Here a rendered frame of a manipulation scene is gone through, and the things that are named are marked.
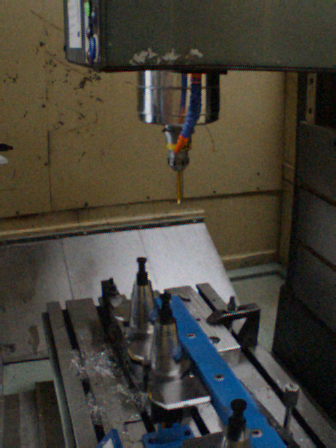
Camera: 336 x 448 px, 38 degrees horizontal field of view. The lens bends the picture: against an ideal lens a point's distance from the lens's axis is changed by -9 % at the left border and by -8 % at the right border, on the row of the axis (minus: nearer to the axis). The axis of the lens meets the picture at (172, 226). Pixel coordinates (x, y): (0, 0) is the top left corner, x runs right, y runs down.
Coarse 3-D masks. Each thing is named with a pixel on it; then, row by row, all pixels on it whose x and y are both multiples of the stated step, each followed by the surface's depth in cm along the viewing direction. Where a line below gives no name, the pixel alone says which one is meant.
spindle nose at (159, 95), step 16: (144, 80) 91; (160, 80) 89; (176, 80) 88; (208, 80) 90; (144, 96) 92; (160, 96) 90; (176, 96) 89; (208, 96) 91; (144, 112) 93; (160, 112) 91; (176, 112) 91; (208, 112) 93
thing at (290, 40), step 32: (64, 0) 92; (128, 0) 58; (160, 0) 59; (192, 0) 60; (224, 0) 61; (256, 0) 62; (288, 0) 64; (320, 0) 65; (64, 32) 96; (128, 32) 59; (160, 32) 60; (192, 32) 61; (224, 32) 63; (256, 32) 64; (288, 32) 65; (320, 32) 67; (128, 64) 61; (160, 64) 62; (192, 64) 63; (224, 64) 64; (256, 64) 66; (288, 64) 67; (320, 64) 68
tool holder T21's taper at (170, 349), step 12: (156, 324) 63; (168, 324) 63; (156, 336) 63; (168, 336) 63; (156, 348) 64; (168, 348) 63; (180, 348) 64; (156, 360) 64; (168, 360) 63; (180, 360) 65
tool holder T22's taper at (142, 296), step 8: (136, 288) 72; (144, 288) 72; (152, 288) 74; (136, 296) 73; (144, 296) 73; (152, 296) 73; (136, 304) 73; (144, 304) 73; (152, 304) 73; (136, 312) 73; (144, 312) 73; (152, 312) 74; (128, 320) 75; (136, 320) 74; (144, 320) 73; (152, 320) 74; (136, 328) 74; (144, 328) 74; (152, 328) 74
